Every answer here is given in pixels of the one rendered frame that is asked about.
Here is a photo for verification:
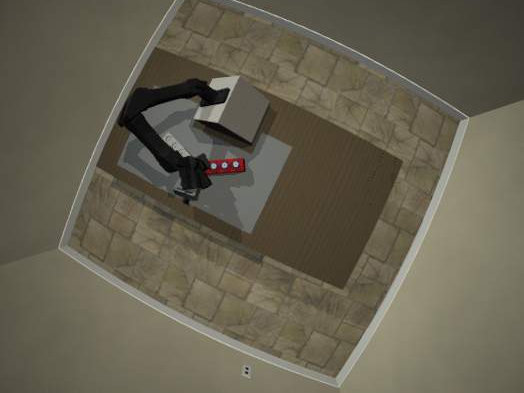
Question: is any grey control panel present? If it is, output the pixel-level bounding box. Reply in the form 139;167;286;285
173;178;201;205

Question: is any red tube rack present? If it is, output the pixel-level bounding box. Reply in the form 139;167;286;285
204;158;246;175

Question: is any grey flat mat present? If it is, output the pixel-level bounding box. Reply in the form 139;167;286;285
117;98;292;234

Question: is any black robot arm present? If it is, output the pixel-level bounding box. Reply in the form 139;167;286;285
117;78;230;190

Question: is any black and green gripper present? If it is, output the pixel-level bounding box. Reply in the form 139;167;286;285
196;153;211;171

